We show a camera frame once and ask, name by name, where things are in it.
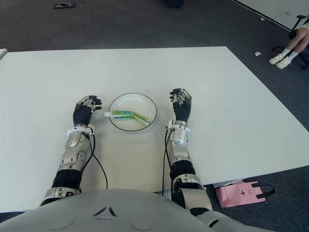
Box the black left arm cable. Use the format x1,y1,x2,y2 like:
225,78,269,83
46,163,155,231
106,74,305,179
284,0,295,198
77,130,109,194

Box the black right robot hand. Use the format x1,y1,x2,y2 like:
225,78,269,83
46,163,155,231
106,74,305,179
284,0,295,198
169,88,193,123

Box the grey robot torso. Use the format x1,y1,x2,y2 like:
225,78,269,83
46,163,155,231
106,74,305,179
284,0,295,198
0,188,309,232

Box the white plate with black rim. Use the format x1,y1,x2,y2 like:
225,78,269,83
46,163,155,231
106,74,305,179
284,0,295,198
108,93,158,132

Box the red and black floor object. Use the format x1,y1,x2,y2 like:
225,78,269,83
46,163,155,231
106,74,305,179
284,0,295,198
53,2,76,9

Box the pink paper bag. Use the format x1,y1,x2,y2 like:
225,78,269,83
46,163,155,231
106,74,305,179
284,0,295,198
215,180,276,208

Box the green toothpaste tube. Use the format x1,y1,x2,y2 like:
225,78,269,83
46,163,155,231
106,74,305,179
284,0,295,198
104,110,151,125

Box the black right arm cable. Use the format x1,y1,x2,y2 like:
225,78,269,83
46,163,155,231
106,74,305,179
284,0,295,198
161,127,174,197

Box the white panel with cable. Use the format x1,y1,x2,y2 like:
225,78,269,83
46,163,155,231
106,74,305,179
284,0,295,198
230,0,309,31

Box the white sneakers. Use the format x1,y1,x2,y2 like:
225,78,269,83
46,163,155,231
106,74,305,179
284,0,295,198
268,20,309,70

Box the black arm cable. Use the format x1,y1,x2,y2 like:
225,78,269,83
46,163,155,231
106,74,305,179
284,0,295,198
77,130,109,194
161,127,174,197

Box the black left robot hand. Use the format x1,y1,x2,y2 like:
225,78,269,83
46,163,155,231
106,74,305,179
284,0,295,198
73,95,103,126

